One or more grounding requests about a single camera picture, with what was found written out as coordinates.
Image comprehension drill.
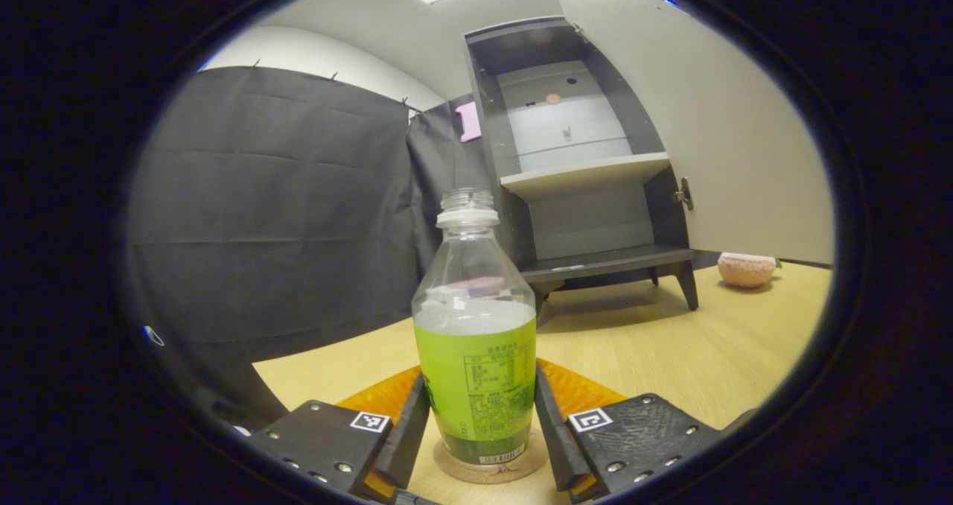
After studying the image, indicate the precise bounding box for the round brown coaster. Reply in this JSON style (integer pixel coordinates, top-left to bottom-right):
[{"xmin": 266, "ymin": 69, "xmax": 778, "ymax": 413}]
[{"xmin": 433, "ymin": 427, "xmax": 550, "ymax": 485}]

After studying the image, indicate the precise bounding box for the beige cabinet door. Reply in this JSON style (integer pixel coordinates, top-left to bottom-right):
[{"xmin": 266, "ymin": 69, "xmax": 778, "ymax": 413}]
[{"xmin": 555, "ymin": 0, "xmax": 836, "ymax": 266}]

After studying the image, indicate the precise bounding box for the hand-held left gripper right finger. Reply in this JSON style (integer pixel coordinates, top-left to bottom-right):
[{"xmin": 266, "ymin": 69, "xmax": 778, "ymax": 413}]
[{"xmin": 535, "ymin": 358, "xmax": 745, "ymax": 503}]

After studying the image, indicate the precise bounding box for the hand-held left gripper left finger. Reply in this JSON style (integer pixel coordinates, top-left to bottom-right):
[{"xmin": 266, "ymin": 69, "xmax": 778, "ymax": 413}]
[{"xmin": 249, "ymin": 366, "xmax": 433, "ymax": 502}]

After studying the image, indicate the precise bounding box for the black backdrop cloth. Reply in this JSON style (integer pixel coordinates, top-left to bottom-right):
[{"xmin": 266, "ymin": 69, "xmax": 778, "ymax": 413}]
[{"xmin": 127, "ymin": 66, "xmax": 494, "ymax": 433}]

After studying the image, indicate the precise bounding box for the green label plastic bottle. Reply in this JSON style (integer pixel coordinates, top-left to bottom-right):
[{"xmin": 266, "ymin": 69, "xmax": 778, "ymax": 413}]
[{"xmin": 412, "ymin": 187, "xmax": 538, "ymax": 467}]

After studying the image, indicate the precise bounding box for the white cabinet shelf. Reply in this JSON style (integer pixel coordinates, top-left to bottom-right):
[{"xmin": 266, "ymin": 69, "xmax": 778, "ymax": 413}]
[{"xmin": 500, "ymin": 153, "xmax": 671, "ymax": 203}]

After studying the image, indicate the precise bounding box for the pink round pot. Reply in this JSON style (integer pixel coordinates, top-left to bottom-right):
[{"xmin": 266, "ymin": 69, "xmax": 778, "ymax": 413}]
[{"xmin": 716, "ymin": 252, "xmax": 778, "ymax": 290}]

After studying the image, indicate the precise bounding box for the dark grey cabinet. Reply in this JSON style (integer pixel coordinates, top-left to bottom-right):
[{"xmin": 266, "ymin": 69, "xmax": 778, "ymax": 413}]
[{"xmin": 463, "ymin": 16, "xmax": 701, "ymax": 312}]

